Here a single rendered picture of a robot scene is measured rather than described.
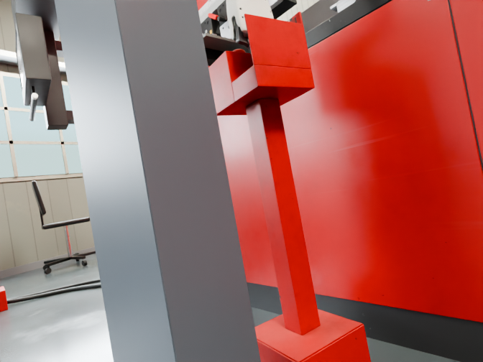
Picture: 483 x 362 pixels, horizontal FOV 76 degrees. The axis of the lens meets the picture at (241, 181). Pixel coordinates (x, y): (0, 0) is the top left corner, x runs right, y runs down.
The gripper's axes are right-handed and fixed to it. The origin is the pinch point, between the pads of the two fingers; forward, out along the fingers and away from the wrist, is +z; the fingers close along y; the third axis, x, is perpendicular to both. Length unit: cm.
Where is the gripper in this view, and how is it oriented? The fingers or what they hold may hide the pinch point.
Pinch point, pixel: (261, 60)
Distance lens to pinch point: 74.2
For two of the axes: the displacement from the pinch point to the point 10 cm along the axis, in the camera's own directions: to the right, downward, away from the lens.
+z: 2.5, 9.7, 0.1
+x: 5.2, -1.2, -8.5
